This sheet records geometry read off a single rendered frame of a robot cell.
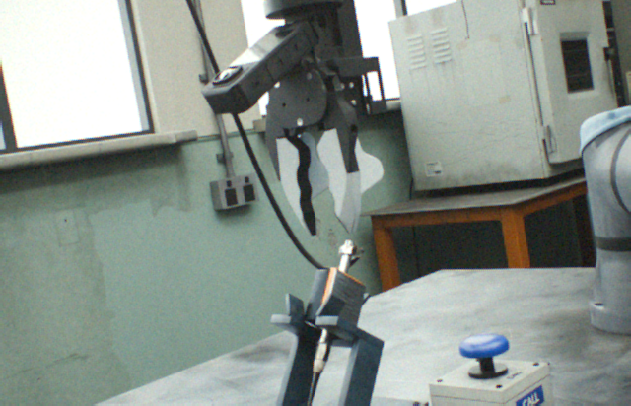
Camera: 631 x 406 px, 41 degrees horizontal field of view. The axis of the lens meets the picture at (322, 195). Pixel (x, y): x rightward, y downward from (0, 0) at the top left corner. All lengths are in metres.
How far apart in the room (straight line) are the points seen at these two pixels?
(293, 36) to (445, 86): 2.22
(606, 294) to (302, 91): 0.41
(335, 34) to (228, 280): 1.86
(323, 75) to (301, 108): 0.04
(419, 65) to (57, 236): 1.39
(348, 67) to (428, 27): 2.22
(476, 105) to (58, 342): 1.51
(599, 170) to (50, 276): 1.62
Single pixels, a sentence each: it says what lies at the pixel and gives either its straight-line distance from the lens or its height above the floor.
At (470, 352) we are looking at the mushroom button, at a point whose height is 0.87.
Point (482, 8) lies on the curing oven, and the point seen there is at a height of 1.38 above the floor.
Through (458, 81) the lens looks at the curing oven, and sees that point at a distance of 2.89.
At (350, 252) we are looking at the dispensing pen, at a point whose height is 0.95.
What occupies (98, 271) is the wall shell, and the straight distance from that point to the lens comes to 2.33.
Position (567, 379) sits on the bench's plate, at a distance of 0.82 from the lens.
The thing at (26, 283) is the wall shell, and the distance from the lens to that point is 2.24.
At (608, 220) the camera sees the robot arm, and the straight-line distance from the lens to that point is 0.94.
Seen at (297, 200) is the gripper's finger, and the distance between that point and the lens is 0.76.
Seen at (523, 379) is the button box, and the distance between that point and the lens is 0.69.
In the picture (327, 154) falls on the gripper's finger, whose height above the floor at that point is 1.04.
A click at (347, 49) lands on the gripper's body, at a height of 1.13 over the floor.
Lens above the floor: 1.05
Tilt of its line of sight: 4 degrees down
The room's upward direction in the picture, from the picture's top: 10 degrees counter-clockwise
